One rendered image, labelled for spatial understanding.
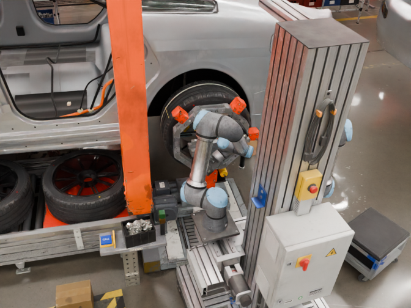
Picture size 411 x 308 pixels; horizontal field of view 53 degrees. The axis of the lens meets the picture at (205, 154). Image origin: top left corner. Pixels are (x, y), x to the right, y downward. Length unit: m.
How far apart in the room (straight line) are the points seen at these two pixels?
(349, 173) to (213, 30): 2.19
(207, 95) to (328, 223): 1.31
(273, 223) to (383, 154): 2.97
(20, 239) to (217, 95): 1.66
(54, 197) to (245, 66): 1.63
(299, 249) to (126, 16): 1.33
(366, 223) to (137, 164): 1.76
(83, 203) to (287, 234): 1.64
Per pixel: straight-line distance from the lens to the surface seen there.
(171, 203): 3.09
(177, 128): 2.82
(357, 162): 4.48
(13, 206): 3.20
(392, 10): 4.95
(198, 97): 2.82
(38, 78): 3.75
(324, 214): 1.98
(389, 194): 4.22
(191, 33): 2.75
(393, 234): 3.34
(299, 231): 1.87
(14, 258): 3.26
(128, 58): 2.18
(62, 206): 3.10
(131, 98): 2.29
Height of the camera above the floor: 2.58
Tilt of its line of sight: 38 degrees down
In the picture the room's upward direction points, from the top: 3 degrees clockwise
